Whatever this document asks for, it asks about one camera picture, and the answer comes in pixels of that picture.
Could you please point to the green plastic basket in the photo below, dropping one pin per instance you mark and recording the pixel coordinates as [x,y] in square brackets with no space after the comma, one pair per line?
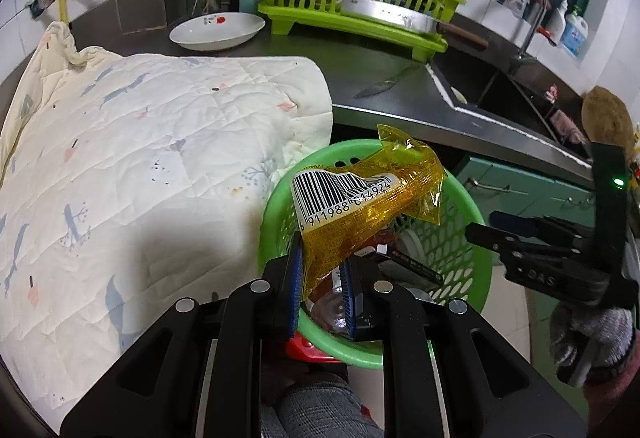
[452,263]

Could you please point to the pink rag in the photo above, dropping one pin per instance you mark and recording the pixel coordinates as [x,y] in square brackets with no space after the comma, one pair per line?
[565,126]

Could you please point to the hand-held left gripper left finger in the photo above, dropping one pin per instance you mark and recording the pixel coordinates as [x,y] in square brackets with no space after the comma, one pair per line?
[292,298]

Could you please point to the white pump bottle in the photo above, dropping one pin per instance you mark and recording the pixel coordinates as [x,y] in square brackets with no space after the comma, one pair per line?
[556,21]

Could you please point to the white bowl with red print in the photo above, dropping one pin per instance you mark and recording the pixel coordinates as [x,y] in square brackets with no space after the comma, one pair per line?
[215,31]

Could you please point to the blue white detergent bottle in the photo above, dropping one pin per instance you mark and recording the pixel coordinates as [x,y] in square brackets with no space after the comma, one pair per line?
[574,33]

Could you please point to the brown round scrubber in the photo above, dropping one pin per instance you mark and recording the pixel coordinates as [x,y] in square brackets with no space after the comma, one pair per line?
[607,121]

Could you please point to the thin dark knife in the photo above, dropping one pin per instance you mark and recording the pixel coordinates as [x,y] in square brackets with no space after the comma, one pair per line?
[372,89]

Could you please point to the clear plastic cup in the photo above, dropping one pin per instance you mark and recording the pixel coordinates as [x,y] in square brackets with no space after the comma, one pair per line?
[327,308]

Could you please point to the green dish rack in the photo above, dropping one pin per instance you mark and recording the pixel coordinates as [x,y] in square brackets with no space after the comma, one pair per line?
[300,13]

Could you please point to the red perforated plastic basket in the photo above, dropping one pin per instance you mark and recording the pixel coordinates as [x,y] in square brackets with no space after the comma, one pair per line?
[305,350]

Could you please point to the person's right forearm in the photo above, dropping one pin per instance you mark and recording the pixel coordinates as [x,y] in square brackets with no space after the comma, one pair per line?
[620,403]

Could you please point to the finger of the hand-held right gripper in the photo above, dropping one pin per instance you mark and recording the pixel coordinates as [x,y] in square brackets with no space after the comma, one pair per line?
[505,243]
[540,227]

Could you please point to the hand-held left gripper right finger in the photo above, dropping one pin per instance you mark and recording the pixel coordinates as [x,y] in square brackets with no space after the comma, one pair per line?
[352,308]

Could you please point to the person's plaid trouser leg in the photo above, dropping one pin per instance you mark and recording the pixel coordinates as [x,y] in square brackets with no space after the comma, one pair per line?
[320,410]

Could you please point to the green cabinet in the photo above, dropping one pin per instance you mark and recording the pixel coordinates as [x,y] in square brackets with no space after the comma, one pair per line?
[525,183]

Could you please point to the steel sink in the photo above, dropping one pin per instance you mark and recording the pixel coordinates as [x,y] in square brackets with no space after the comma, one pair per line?
[505,88]

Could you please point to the cream quilted printed blanket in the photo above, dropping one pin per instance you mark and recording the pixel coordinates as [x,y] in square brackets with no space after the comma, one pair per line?
[150,168]

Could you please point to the yellow plastic wrapper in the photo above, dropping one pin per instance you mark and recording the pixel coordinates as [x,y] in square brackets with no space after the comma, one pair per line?
[360,218]

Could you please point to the person's right hand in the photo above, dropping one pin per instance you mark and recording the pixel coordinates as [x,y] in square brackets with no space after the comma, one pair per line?
[615,333]

